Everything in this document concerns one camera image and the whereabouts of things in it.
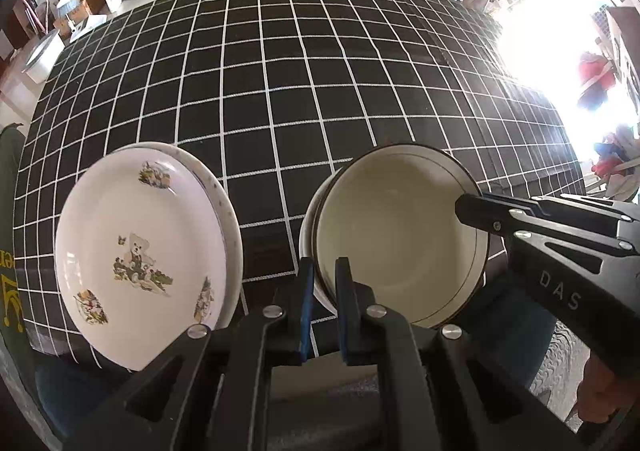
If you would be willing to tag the person's right leg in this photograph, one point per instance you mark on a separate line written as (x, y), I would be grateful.
(510, 326)

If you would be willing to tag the white bucket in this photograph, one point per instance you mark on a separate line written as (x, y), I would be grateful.
(42, 56)

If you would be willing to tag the large floral patterned bowl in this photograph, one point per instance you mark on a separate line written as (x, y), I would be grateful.
(395, 241)

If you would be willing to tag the white plate with pink petals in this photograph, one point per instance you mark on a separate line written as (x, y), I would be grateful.
(212, 196)

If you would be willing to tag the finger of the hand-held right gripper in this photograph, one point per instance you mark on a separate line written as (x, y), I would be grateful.
(575, 213)
(480, 213)

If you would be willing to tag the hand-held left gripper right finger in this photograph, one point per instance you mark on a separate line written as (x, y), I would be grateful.
(345, 316)

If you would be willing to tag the plain white plate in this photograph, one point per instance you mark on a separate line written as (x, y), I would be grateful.
(236, 251)

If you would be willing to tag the white plate with bear print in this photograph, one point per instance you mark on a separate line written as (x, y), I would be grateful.
(135, 251)

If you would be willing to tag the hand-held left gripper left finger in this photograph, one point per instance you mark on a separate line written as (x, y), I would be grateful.
(305, 316)

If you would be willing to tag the black checked tablecloth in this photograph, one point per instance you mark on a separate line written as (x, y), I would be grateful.
(300, 81)

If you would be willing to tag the grey quilted mat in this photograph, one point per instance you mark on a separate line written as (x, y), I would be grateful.
(557, 366)

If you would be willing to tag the person's leg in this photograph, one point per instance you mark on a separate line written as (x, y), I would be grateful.
(510, 326)
(75, 391)

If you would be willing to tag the plain white bowl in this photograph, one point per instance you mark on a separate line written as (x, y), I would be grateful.
(306, 241)

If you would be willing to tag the person's right hand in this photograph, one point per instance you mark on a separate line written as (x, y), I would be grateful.
(600, 396)

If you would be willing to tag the dark green printed cloth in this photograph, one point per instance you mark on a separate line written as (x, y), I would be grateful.
(10, 256)

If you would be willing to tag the person's left leg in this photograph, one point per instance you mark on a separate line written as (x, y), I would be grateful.
(75, 391)

